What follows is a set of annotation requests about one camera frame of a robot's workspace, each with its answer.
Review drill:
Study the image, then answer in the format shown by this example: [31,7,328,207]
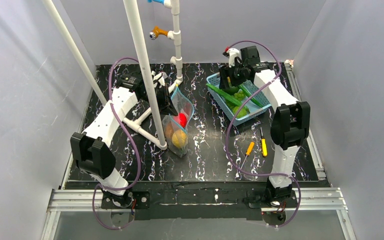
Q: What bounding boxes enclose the red tomato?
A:
[176,113,188,129]

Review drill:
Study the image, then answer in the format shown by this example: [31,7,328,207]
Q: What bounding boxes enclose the clear zip top bag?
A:
[162,85,195,158]

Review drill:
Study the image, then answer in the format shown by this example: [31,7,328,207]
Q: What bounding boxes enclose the yellow lemon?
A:
[171,129,188,149]

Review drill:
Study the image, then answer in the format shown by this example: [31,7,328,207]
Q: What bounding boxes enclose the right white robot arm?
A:
[219,46,311,189]

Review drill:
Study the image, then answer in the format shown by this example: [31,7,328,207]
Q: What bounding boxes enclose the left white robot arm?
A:
[70,72,148,196]

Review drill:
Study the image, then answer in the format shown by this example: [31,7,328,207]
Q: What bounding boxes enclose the thin green bean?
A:
[238,84,264,108]

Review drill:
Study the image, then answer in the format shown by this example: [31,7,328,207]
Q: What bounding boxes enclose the green grape bunch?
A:
[233,89,247,102]

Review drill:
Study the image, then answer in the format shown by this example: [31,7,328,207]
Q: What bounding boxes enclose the long green cucumber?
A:
[206,83,242,112]

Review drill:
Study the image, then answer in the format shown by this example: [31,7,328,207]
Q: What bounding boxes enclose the light blue plastic basket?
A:
[206,73,271,126]

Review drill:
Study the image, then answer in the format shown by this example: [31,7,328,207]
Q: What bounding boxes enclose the light green vegetable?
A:
[231,106,248,119]

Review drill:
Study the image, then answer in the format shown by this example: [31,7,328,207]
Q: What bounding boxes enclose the orange webcam on pipe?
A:
[149,26,169,40]

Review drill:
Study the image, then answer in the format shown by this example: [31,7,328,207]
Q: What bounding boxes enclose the blue clip on pipe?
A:
[147,0,165,4]

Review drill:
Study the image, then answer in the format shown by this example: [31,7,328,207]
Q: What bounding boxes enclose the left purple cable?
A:
[91,56,143,231]

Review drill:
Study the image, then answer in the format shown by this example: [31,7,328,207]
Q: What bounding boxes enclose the purple cable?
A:
[224,40,302,229]
[91,56,143,231]

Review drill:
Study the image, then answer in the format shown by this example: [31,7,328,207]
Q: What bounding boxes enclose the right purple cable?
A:
[224,40,302,229]

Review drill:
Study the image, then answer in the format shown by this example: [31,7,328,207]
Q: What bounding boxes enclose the orange handled screwdriver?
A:
[240,142,255,169]

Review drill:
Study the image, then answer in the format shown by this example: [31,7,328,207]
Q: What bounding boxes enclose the yellow handled screwdriver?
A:
[260,127,268,158]

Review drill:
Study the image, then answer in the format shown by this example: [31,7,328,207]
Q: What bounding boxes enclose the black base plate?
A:
[100,181,298,221]

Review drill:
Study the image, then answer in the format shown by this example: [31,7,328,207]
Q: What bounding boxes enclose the aluminium rail frame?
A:
[41,185,356,240]

